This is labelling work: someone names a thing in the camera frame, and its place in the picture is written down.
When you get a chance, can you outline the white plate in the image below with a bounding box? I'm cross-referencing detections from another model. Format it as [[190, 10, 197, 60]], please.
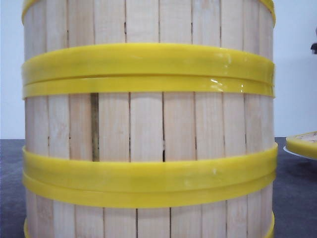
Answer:
[[283, 146, 316, 160]]

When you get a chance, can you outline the bamboo steamer basket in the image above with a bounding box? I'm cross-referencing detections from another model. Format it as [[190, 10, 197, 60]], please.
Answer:
[[20, 74, 277, 196], [20, 0, 276, 82], [23, 175, 274, 238]]

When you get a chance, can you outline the bamboo steamer lid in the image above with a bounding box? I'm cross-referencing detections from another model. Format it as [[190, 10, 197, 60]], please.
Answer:
[[286, 131, 317, 159]]

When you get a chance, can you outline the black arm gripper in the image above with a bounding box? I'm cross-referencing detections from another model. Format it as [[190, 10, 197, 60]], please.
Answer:
[[311, 43, 317, 54]]

